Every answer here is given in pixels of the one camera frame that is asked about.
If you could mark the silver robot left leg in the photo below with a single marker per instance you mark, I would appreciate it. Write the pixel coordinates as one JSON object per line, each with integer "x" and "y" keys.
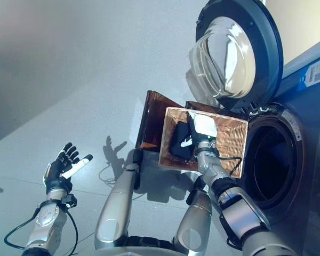
{"x": 117, "y": 210}

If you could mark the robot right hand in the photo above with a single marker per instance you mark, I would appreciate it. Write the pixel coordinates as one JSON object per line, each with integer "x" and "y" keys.
{"x": 202, "y": 125}

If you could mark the glossy brown wooden stool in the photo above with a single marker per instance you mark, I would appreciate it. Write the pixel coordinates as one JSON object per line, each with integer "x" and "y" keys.
{"x": 149, "y": 120}

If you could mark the black garment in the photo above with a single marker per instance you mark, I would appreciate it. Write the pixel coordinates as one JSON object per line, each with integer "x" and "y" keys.
{"x": 182, "y": 144}

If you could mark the grey front-load washing machine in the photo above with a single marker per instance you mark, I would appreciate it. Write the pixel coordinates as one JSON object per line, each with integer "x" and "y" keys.
{"x": 304, "y": 146}

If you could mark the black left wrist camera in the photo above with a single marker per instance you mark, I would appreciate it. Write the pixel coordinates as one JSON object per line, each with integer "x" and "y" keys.
{"x": 70, "y": 201}

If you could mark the silver robot right leg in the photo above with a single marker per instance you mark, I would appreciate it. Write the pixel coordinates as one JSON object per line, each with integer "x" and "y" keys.
{"x": 196, "y": 221}

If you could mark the woven wicker laundry basket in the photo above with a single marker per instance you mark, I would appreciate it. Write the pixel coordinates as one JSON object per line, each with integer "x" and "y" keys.
{"x": 229, "y": 136}

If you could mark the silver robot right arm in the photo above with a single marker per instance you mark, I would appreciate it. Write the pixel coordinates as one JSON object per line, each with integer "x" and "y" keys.
{"x": 234, "y": 208}

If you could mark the silver robot leg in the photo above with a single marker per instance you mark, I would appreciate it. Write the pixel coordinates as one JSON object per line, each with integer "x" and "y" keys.
{"x": 196, "y": 221}
{"x": 117, "y": 210}

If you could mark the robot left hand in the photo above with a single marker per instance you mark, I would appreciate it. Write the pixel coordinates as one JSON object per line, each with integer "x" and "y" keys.
{"x": 60, "y": 170}

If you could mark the grey robot torso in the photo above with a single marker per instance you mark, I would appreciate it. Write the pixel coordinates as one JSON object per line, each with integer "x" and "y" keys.
{"x": 138, "y": 252}

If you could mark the round glass washer door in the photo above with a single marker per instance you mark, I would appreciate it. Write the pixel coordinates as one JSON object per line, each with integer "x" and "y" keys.
{"x": 237, "y": 53}

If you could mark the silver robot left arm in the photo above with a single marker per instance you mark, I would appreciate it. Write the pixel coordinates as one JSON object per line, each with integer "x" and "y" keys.
{"x": 46, "y": 221}

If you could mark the blue white energy label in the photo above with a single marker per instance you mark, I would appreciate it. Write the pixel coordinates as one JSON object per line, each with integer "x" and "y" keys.
{"x": 313, "y": 73}

